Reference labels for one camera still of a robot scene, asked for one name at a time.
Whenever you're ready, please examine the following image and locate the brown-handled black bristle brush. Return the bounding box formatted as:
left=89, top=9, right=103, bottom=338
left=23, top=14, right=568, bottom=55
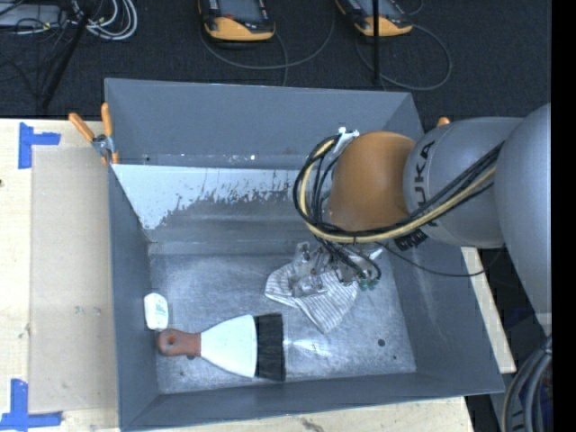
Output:
left=156, top=312, right=288, bottom=383

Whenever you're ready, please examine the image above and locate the grey metal bin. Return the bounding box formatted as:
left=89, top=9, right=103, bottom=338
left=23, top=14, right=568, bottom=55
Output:
left=103, top=77, right=506, bottom=432

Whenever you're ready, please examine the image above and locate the pale wood board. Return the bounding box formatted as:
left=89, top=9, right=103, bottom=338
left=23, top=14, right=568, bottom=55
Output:
left=27, top=145, right=119, bottom=416

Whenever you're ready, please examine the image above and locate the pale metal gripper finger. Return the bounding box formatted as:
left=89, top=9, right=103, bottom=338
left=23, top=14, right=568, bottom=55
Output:
left=291, top=273, right=329, bottom=298
left=299, top=245, right=326, bottom=271

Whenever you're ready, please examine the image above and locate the white striped cloth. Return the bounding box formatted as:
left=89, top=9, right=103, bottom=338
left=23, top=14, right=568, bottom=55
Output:
left=263, top=241, right=361, bottom=335

